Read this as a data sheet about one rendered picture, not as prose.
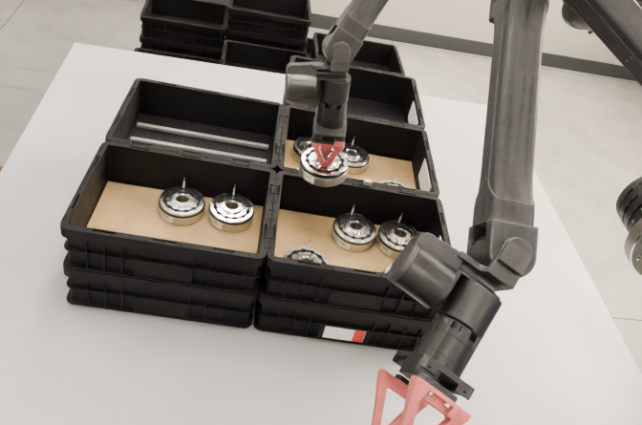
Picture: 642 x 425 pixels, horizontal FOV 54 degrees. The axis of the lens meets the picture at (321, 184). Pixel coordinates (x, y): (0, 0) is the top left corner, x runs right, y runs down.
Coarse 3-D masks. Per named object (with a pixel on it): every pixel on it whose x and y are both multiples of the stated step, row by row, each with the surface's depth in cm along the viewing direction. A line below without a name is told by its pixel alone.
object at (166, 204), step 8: (168, 192) 143; (176, 192) 143; (192, 192) 144; (200, 192) 145; (160, 200) 140; (168, 200) 140; (200, 200) 143; (168, 208) 138; (176, 208) 139; (184, 208) 139; (192, 208) 140; (200, 208) 140; (184, 216) 138
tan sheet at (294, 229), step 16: (288, 224) 147; (304, 224) 148; (320, 224) 149; (288, 240) 143; (304, 240) 144; (320, 240) 145; (336, 256) 142; (352, 256) 143; (368, 256) 144; (384, 256) 145
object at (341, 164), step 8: (304, 152) 136; (312, 152) 136; (304, 160) 133; (312, 160) 134; (336, 160) 135; (344, 160) 135; (312, 168) 131; (320, 168) 132; (328, 168) 132; (336, 168) 133; (344, 168) 133; (320, 176) 131; (328, 176) 131
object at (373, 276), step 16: (288, 176) 145; (384, 192) 148; (400, 192) 149; (272, 208) 135; (272, 224) 131; (272, 240) 127; (448, 240) 138; (272, 256) 124; (304, 272) 124; (320, 272) 124; (336, 272) 124; (352, 272) 124; (368, 272) 126
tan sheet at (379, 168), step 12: (288, 144) 172; (288, 156) 168; (372, 156) 176; (372, 168) 172; (384, 168) 173; (396, 168) 174; (408, 168) 175; (372, 180) 167; (384, 180) 169; (408, 180) 171
